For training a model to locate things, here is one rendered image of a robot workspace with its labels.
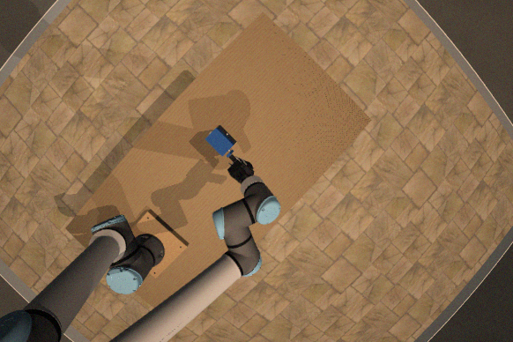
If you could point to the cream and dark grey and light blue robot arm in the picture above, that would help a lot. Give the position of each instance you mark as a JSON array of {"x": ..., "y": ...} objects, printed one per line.
[{"x": 50, "y": 313}]

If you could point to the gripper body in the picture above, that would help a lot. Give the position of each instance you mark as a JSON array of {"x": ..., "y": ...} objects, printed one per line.
[{"x": 238, "y": 166}]

